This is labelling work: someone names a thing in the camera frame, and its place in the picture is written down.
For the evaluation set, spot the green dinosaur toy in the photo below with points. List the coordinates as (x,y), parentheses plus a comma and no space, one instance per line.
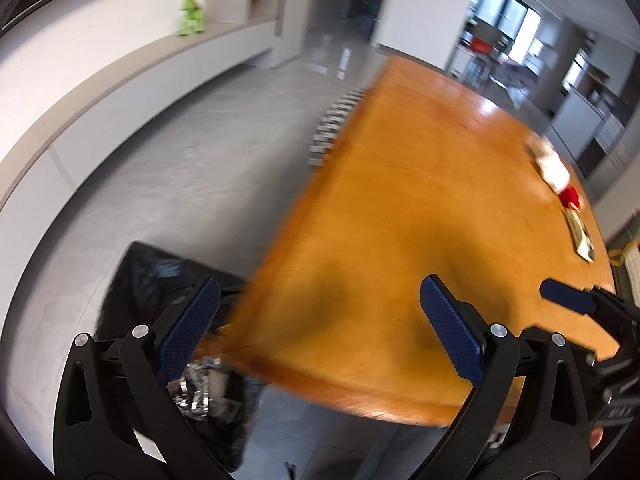
(191,10)

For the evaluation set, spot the red bag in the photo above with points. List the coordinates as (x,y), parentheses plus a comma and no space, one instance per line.
(481,45)

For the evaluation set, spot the red velvet pouch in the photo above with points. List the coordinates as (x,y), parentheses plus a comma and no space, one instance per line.
(571,196)

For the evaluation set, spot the black trash bag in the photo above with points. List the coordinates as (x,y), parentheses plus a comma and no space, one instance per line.
(145,280)

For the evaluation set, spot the dark slatted chair back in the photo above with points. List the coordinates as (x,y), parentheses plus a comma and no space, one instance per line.
(335,125)

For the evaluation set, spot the green snack packet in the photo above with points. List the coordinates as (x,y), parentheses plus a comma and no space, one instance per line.
(581,235)

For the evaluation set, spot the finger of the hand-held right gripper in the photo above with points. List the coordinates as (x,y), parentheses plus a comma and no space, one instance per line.
(565,296)

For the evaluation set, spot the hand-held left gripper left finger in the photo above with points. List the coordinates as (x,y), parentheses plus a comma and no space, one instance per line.
(187,325)

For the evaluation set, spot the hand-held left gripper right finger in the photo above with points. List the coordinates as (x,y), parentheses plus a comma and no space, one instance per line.
(450,327)

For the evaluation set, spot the silver foil packet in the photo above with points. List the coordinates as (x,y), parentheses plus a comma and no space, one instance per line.
(200,390)

